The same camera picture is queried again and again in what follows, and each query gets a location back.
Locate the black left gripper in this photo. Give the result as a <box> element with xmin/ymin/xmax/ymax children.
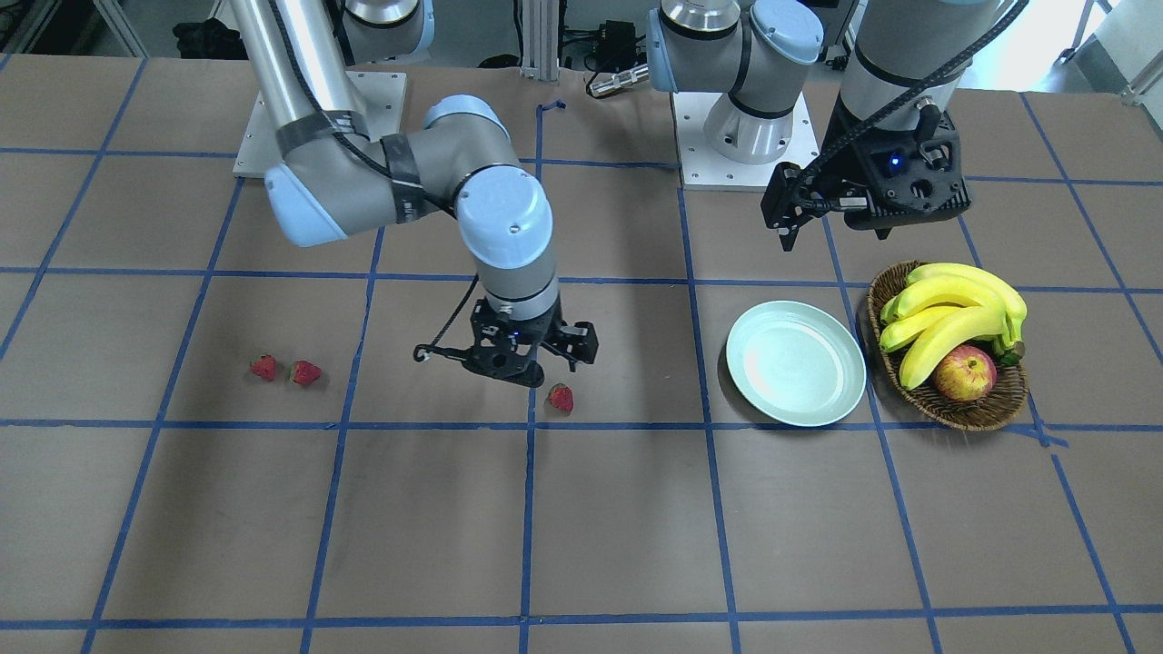
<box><xmin>822</xmin><ymin>95</ymin><xmax>971</xmax><ymax>239</ymax></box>

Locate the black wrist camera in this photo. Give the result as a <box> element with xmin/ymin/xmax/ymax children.
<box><xmin>555</xmin><ymin>322</ymin><xmax>600</xmax><ymax>374</ymax></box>

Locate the woven wicker basket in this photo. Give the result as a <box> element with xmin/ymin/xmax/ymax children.
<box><xmin>859</xmin><ymin>260</ymin><xmax>1029</xmax><ymax>431</ymax></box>

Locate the pale green plate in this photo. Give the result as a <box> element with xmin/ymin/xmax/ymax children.
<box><xmin>725</xmin><ymin>301</ymin><xmax>868</xmax><ymax>428</ymax></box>

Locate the red strawberry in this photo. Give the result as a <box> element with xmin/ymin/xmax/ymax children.
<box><xmin>249</xmin><ymin>353</ymin><xmax>278</xmax><ymax>382</ymax></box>
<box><xmin>288</xmin><ymin>360</ymin><xmax>323</xmax><ymax>388</ymax></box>
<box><xmin>547</xmin><ymin>382</ymin><xmax>576</xmax><ymax>415</ymax></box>

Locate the yellow banana bunch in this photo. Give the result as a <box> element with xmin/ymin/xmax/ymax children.
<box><xmin>872</xmin><ymin>263</ymin><xmax>1029</xmax><ymax>391</ymax></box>

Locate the aluminium frame post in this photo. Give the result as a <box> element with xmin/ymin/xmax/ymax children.
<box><xmin>515</xmin><ymin>1</ymin><xmax>562</xmax><ymax>85</ymax></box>

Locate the red yellow apple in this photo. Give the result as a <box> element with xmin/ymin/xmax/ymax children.
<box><xmin>930</xmin><ymin>346</ymin><xmax>998</xmax><ymax>401</ymax></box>

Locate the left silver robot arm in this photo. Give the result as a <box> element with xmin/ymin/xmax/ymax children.
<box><xmin>645</xmin><ymin>1</ymin><xmax>1026</xmax><ymax>250</ymax></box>

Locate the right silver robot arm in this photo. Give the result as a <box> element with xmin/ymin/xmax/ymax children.
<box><xmin>231</xmin><ymin>1</ymin><xmax>598</xmax><ymax>388</ymax></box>

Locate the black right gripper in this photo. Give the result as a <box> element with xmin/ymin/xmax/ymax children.
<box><xmin>462</xmin><ymin>299</ymin><xmax>569</xmax><ymax>388</ymax></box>

